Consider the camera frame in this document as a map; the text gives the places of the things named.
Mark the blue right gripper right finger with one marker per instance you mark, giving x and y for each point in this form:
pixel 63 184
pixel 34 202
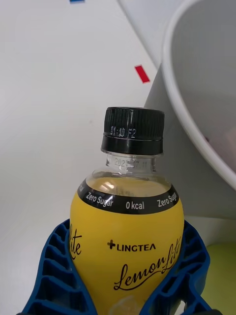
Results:
pixel 182 278

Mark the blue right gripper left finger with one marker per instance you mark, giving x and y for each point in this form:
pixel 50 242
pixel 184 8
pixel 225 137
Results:
pixel 56 283

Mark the grey plastic waste bin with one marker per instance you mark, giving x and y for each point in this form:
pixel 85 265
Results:
pixel 172 147

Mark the yellow-green plastic waste bin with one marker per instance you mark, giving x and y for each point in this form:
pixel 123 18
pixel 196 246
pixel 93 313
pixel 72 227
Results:
pixel 221 273

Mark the yellow bottle with black cap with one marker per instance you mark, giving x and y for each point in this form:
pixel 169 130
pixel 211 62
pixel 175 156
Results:
pixel 127 233

